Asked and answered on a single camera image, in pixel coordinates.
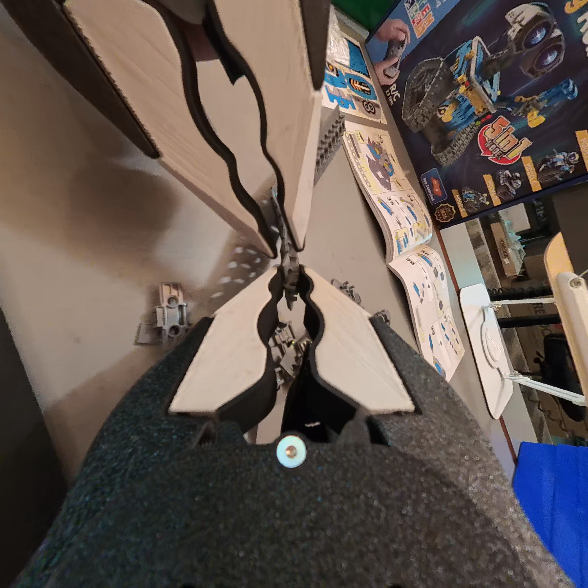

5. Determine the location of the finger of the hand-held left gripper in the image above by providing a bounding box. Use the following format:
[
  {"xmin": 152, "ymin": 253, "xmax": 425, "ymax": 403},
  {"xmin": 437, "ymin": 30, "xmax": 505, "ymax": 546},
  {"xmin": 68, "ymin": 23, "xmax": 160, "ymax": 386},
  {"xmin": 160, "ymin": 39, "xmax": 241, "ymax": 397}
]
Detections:
[
  {"xmin": 204, "ymin": 0, "xmax": 324, "ymax": 252},
  {"xmin": 64, "ymin": 0, "xmax": 278, "ymax": 258}
]

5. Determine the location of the blue sticker sheet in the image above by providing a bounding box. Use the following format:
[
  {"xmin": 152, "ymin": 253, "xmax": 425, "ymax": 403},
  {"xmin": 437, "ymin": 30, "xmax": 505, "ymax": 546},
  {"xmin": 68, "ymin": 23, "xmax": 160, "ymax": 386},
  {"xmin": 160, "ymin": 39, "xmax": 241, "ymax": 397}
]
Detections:
[{"xmin": 322, "ymin": 37, "xmax": 388, "ymax": 126}]

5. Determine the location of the white book stand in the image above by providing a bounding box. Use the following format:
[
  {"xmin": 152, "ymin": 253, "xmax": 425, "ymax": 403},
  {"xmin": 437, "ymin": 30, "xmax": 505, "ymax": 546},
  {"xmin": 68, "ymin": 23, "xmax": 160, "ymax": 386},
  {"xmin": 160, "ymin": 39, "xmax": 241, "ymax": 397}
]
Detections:
[{"xmin": 459, "ymin": 232, "xmax": 588, "ymax": 422}]

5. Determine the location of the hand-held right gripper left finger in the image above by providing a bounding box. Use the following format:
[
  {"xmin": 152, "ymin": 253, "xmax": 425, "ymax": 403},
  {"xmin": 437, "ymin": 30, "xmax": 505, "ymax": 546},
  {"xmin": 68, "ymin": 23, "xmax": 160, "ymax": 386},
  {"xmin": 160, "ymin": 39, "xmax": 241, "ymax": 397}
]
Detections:
[{"xmin": 168, "ymin": 266, "xmax": 282, "ymax": 435}]

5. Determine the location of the pile of grey track links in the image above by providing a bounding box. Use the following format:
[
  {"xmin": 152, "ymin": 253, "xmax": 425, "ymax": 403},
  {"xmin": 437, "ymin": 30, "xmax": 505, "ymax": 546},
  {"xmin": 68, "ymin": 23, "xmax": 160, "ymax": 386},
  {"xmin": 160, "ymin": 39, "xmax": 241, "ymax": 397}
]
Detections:
[{"xmin": 133, "ymin": 278, "xmax": 391, "ymax": 392}]

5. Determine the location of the instruction booklet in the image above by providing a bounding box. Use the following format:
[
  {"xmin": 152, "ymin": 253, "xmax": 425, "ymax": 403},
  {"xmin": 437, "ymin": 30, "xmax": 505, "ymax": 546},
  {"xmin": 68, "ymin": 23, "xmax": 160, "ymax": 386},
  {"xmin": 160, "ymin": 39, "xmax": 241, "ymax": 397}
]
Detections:
[{"xmin": 342, "ymin": 120, "xmax": 466, "ymax": 383}]

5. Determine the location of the grey desk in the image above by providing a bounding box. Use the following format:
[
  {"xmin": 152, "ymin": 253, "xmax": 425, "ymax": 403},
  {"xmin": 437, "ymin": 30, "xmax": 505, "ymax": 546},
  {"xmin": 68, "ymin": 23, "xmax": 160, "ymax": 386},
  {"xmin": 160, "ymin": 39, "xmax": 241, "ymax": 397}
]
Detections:
[{"xmin": 0, "ymin": 0, "xmax": 520, "ymax": 506}]

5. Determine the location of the blue storage bin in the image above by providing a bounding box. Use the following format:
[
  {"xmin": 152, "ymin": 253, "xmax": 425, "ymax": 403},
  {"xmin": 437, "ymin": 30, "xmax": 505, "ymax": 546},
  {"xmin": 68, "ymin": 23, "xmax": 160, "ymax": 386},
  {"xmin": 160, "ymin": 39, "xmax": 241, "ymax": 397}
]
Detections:
[{"xmin": 512, "ymin": 441, "xmax": 588, "ymax": 588}]

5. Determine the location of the robot kit box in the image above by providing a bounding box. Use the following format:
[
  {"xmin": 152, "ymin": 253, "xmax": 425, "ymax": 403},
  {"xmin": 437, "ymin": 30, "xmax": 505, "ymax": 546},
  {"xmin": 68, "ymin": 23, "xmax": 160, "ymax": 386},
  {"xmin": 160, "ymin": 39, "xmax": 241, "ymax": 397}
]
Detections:
[{"xmin": 365, "ymin": 0, "xmax": 588, "ymax": 231}]

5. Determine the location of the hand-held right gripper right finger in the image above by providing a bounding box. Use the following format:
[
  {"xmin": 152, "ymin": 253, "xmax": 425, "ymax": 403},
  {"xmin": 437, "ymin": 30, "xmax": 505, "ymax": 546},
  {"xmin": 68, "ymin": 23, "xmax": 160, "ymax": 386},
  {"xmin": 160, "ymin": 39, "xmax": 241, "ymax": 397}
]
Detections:
[{"xmin": 299, "ymin": 266, "xmax": 417, "ymax": 435}]

